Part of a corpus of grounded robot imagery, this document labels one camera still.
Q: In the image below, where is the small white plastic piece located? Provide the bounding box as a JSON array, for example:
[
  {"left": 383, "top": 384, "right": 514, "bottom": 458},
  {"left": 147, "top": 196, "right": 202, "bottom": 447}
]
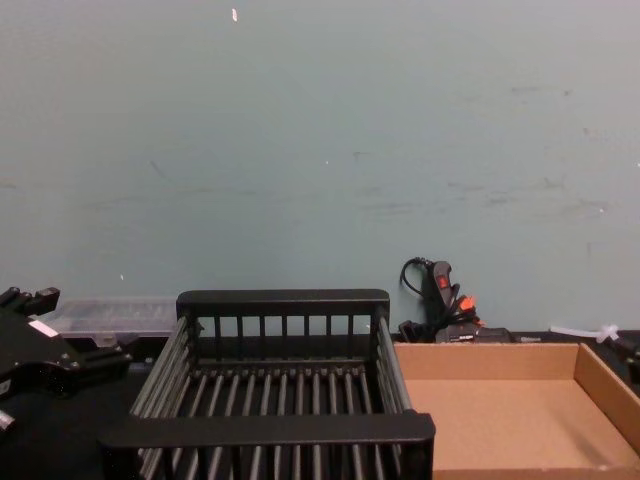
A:
[{"left": 549, "top": 322, "right": 622, "bottom": 346}]

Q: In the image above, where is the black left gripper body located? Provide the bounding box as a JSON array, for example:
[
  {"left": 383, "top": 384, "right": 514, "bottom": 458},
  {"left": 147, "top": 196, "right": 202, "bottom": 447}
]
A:
[{"left": 0, "top": 303, "right": 76, "bottom": 401}]

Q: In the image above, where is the black corded tool red switch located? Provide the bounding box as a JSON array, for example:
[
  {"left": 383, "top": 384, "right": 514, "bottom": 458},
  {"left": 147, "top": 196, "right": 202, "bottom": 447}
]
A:
[{"left": 398, "top": 256, "right": 514, "bottom": 345}]

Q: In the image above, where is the clear plastic case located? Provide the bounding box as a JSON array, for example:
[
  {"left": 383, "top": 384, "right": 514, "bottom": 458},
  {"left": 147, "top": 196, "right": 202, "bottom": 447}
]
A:
[{"left": 47, "top": 297, "right": 179, "bottom": 351}]

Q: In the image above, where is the plain pale wall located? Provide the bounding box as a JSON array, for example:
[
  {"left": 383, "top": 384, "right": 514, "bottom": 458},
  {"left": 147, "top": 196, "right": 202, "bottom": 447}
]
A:
[{"left": 0, "top": 0, "right": 640, "bottom": 347}]

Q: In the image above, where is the shallow brown cardboard tray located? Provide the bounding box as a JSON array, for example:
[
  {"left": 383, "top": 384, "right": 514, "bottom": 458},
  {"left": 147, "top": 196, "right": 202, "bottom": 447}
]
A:
[{"left": 392, "top": 341, "right": 640, "bottom": 480}]

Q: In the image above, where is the black table cloth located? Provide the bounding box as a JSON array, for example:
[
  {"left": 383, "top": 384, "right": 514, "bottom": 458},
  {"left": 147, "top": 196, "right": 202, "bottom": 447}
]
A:
[{"left": 0, "top": 325, "right": 640, "bottom": 480}]

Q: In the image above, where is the black rack with steel bars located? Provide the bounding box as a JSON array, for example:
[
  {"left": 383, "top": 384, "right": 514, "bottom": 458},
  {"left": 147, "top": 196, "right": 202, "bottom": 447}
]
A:
[{"left": 97, "top": 288, "right": 437, "bottom": 480}]

